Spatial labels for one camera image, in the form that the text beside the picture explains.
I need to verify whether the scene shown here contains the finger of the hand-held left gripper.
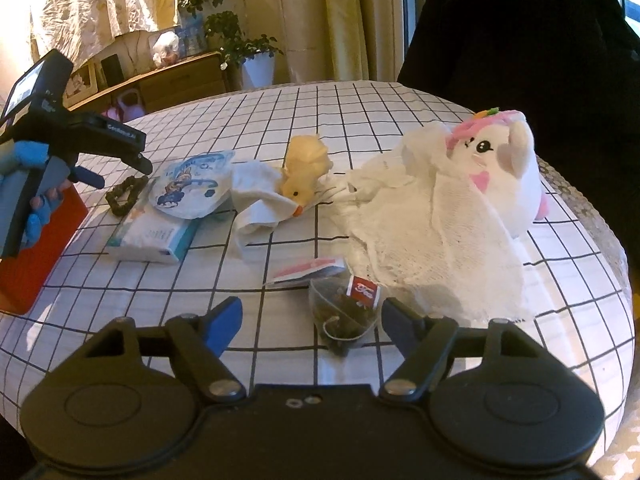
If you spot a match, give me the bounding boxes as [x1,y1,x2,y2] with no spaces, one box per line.
[120,150,154,177]
[67,166,107,190]

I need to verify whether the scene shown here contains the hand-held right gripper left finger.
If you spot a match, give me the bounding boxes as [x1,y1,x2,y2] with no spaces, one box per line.
[80,296,247,404]

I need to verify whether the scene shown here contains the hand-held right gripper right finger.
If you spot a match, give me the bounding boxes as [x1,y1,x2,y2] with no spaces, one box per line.
[380,297,546,404]

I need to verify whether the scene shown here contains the red tin box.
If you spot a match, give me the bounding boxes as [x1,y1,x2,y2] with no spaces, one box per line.
[0,180,91,313]

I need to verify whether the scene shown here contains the yellow duck plush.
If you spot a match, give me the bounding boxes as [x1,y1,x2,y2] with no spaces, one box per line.
[277,132,335,218]

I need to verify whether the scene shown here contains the person's left hand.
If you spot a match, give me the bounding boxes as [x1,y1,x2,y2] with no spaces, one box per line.
[24,179,70,249]

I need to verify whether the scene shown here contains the black scrunchie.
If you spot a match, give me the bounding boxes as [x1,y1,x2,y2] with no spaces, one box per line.
[105,175,150,218]

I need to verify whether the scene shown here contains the pyramid tea bag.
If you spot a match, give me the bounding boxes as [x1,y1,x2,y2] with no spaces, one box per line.
[309,275,383,358]

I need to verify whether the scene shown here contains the round blue printed pouch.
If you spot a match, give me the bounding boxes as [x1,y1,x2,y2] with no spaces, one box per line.
[150,150,236,220]

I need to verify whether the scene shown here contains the pink kettlebell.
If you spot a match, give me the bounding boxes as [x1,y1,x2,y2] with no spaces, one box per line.
[111,89,147,122]

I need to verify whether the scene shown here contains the white teal tissue pack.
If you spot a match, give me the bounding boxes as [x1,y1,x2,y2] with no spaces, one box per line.
[105,187,201,265]

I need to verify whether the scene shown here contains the black speaker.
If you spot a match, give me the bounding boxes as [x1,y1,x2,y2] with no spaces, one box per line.
[100,54,123,86]

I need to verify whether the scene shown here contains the white mesh cloth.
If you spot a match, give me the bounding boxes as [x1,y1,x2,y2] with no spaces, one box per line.
[320,122,533,326]

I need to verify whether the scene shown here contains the wooden sideboard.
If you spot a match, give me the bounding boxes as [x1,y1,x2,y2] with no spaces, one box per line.
[65,50,231,116]

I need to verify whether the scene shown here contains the red white tea bag wrapper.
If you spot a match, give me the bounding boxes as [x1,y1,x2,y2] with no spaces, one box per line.
[264,256,347,288]

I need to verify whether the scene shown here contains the white cracked panel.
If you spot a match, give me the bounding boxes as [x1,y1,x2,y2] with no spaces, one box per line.
[117,32,156,78]

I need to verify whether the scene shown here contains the filled plastic bag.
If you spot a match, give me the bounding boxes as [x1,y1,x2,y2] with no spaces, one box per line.
[151,29,181,67]

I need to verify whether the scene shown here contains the blue bottle pack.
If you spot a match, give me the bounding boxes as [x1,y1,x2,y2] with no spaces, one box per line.
[177,22,208,56]

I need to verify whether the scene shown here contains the cream patterned hanging cloth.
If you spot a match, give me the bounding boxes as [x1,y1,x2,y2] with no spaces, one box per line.
[30,0,181,61]

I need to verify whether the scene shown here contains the potted plant white planter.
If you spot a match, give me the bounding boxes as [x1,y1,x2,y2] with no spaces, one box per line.
[177,0,286,88]

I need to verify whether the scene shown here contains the white plush unicorn toy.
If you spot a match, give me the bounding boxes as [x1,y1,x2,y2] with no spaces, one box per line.
[445,107,550,238]

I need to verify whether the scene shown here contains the white checkered tablecloth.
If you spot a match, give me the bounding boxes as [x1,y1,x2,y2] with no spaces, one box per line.
[0,80,631,461]

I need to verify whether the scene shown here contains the beige curtains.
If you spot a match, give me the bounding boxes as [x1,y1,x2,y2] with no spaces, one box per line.
[272,0,406,86]

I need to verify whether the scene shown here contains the star-patterned cloth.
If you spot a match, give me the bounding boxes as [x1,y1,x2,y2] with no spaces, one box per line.
[595,420,640,480]

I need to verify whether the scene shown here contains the person's dark clothing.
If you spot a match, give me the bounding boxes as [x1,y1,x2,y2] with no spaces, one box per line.
[397,0,640,281]

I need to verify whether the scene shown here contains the picture frame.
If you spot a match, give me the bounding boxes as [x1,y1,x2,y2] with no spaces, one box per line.
[65,64,98,101]

